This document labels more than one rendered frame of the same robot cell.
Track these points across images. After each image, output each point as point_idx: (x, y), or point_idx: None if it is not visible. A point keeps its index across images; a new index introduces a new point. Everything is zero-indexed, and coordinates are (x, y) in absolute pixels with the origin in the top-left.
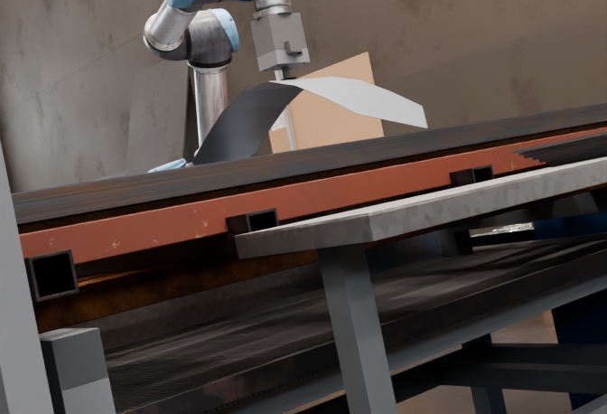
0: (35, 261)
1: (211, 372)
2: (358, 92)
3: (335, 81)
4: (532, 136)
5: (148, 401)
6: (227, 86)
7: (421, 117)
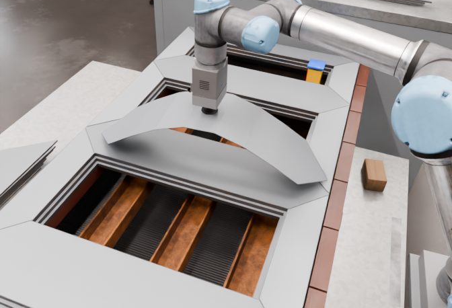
0: None
1: (194, 133)
2: (145, 117)
3: (167, 114)
4: None
5: None
6: (436, 188)
7: (105, 135)
